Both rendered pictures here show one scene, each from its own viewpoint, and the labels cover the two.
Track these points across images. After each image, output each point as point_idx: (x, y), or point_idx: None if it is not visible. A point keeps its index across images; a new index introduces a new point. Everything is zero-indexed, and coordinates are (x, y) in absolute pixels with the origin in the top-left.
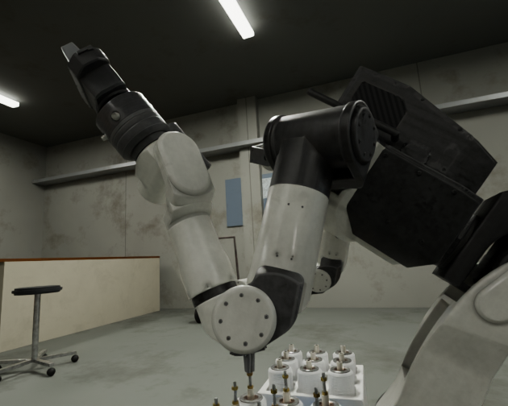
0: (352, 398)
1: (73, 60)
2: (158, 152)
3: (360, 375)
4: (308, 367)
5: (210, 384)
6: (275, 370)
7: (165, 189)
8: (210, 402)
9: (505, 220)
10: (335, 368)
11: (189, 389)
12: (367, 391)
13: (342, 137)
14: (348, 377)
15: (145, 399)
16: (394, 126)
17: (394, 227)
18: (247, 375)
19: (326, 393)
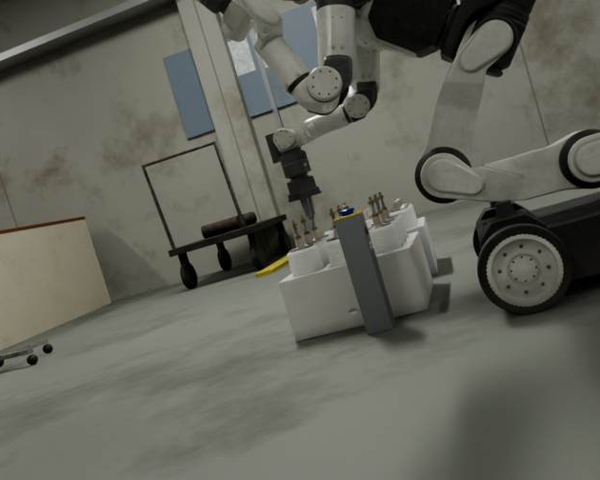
0: (413, 228)
1: None
2: (245, 1)
3: (421, 220)
4: (366, 217)
5: (253, 304)
6: (332, 230)
7: (247, 28)
8: (264, 308)
9: (471, 3)
10: (392, 210)
11: (230, 312)
12: (436, 252)
13: None
14: (407, 211)
15: (185, 330)
16: None
17: (402, 24)
18: (310, 219)
19: (385, 208)
